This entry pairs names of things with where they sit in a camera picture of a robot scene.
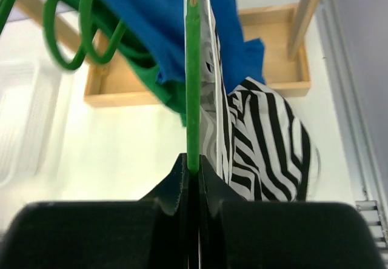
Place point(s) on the empty green hanger front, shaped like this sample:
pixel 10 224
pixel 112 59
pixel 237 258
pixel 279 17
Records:
pixel 63 42

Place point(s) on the striped black white tank top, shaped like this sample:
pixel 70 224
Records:
pixel 249 133

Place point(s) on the green tank top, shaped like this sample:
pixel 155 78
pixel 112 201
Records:
pixel 171 93

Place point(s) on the green hanger of striped top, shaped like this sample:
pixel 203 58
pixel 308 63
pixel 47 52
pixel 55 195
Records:
pixel 193 82

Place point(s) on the blue tank top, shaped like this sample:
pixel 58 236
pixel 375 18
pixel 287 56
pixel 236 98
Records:
pixel 159 24

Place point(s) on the white plastic basket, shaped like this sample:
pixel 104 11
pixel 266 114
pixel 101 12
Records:
pixel 29 93

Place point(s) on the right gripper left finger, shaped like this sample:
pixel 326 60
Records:
pixel 163 220

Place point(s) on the wooden clothes rack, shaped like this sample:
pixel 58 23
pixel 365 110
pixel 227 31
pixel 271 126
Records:
pixel 282 29

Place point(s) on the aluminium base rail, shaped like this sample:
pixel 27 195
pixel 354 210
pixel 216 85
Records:
pixel 370 213

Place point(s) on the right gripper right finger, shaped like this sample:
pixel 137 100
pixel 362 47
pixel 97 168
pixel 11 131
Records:
pixel 223 229

